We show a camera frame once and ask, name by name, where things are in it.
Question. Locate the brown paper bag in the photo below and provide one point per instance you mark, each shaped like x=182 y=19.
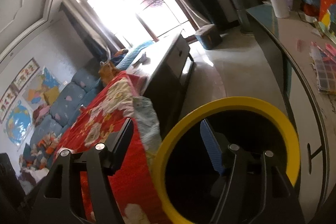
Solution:
x=107 y=72

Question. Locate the yellow rimmed black trash bin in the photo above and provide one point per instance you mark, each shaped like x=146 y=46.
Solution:
x=183 y=174

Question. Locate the colourful painting canvas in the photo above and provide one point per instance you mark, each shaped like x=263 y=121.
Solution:
x=327 y=18

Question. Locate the blue storage stool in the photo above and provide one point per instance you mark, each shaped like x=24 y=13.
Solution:
x=209 y=37

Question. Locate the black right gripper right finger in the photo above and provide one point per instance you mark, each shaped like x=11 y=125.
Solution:
x=254 y=186

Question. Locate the yellow cushion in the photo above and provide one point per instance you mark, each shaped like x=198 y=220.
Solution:
x=51 y=95

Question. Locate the blue sofa with hearts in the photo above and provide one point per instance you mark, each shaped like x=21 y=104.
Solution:
x=80 y=92

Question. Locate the pile of clothes on sofa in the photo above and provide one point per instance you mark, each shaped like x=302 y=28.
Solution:
x=39 y=147

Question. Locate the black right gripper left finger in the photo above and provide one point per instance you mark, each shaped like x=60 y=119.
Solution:
x=60 y=198

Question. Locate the dark coffee table with drawers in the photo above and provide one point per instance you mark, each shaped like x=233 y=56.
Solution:
x=167 y=71

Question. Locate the colourful bead organizer box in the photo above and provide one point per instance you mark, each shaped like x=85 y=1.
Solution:
x=324 y=67

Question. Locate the china map poster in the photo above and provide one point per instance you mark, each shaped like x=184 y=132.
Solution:
x=42 y=82

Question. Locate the world map poster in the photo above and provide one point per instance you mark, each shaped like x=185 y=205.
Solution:
x=18 y=124

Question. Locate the framed calligraphy scroll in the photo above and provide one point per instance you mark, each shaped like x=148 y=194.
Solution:
x=25 y=75

